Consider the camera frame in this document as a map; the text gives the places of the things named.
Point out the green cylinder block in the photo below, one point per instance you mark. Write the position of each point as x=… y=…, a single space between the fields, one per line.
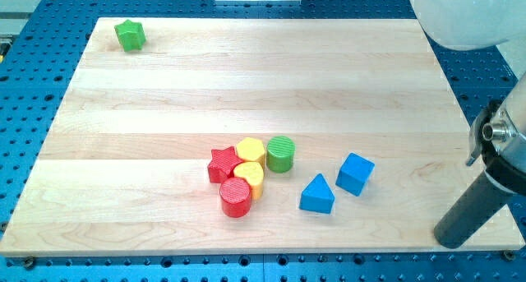
x=280 y=154

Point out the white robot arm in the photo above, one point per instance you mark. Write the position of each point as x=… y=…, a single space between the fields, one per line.
x=497 y=135

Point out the wooden board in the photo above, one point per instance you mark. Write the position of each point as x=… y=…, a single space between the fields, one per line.
x=123 y=169

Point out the yellow hexagon block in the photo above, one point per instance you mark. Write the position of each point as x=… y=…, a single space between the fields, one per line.
x=251 y=150

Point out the yellow heart block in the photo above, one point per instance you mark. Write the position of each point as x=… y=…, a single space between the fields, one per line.
x=253 y=174

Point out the red star block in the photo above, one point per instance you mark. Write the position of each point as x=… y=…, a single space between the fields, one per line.
x=222 y=164

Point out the red cylinder block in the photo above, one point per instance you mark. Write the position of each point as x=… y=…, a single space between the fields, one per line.
x=235 y=195

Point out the blue triangle block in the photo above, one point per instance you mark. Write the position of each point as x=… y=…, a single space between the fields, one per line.
x=317 y=196

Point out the blue cube block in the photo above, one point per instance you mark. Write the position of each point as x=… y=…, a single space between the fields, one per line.
x=354 y=174

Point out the green star block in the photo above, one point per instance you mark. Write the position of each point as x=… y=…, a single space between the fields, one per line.
x=131 y=35

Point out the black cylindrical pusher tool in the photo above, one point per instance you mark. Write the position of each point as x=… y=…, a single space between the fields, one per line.
x=481 y=200

